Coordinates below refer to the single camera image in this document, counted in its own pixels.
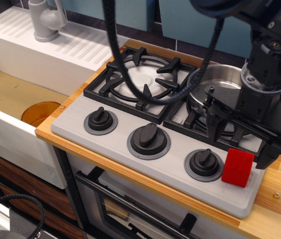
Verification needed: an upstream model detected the grey toy faucet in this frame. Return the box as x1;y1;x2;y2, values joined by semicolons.
28;0;67;42

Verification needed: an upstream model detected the black stove knob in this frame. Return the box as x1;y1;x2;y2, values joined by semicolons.
83;107;118;135
127;122;171;160
184;148;224;182

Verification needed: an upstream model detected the red cube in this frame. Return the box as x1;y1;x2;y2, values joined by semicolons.
221;148;255;188

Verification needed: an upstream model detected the grey stove top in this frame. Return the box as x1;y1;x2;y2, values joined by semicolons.
51;92;264;218

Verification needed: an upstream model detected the black braided cable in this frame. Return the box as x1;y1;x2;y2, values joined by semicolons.
0;194;46;239
101;0;225;105

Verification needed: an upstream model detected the black burner grate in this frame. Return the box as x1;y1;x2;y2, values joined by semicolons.
84;47;197;124
163;97;264;162

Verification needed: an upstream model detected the white sink unit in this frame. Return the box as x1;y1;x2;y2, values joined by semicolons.
0;6;130;190

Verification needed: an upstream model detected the black left stove knob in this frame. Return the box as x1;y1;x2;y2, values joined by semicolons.
83;107;118;135

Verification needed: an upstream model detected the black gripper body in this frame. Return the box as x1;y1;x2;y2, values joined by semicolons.
204;74;281;155

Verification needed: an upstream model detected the wooden drawer front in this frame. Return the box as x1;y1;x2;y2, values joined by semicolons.
0;146;85;239

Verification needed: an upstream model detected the black right stove knob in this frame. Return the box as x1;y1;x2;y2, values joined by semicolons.
184;148;224;182

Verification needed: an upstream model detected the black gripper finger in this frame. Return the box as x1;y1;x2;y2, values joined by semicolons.
256;142;281;169
206;104;227;142

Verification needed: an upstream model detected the oven door with handle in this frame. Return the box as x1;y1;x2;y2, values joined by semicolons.
68;154;253;239

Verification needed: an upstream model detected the black braided cable lower left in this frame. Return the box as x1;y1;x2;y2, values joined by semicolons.
0;194;46;239

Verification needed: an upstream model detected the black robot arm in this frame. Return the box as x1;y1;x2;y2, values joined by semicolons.
192;0;281;169

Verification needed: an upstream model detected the black right burner grate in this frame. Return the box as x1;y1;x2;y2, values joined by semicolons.
163;97;264;162

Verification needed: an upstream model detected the black left burner grate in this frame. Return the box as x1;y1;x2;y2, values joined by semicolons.
84;47;197;124

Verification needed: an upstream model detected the black middle stove knob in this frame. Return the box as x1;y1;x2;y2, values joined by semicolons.
127;122;171;160

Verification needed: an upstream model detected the stainless steel pan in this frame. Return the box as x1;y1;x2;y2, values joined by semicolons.
188;64;242;118

